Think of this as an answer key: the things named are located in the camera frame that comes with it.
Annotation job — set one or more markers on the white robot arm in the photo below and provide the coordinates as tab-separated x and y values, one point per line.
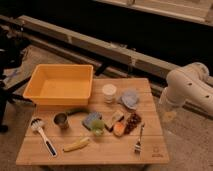
188	83

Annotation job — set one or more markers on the white plastic cup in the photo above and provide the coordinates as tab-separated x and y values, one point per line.
109	92

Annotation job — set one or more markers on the green plastic cup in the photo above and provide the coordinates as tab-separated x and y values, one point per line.
97	127

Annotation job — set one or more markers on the small metal cup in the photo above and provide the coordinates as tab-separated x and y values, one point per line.
61	120

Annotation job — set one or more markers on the tan wooden block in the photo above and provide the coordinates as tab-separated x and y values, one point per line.
116	117

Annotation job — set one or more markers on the dark red grapes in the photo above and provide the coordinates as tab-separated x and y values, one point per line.
132	122

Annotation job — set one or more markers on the orange fruit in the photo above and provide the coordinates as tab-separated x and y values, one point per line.
118	129

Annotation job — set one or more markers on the yellow plastic bin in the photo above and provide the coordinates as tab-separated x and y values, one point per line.
60	84

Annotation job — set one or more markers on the yellow banana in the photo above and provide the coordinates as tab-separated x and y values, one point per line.
78	144

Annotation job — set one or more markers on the silver fork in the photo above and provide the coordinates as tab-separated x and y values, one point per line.
138	143

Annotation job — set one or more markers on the black tripod stand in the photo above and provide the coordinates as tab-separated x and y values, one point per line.
11	56

